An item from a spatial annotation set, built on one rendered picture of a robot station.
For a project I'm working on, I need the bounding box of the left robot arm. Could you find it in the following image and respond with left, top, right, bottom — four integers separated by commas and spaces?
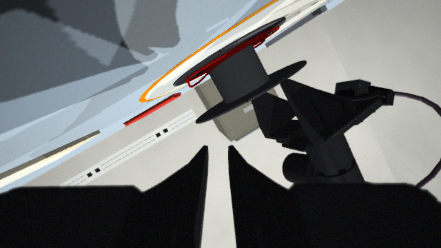
283, 79, 395, 183

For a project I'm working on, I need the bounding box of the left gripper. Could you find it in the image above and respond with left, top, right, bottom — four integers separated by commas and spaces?
251, 79, 383, 176

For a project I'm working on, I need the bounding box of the red cloth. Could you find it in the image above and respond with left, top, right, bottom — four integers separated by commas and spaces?
124, 93, 181, 126

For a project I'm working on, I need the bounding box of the red wire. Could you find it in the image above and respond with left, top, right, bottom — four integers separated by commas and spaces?
185, 26, 280, 87

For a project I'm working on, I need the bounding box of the orange painted ring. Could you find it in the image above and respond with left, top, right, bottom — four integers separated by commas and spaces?
139, 0, 277, 103

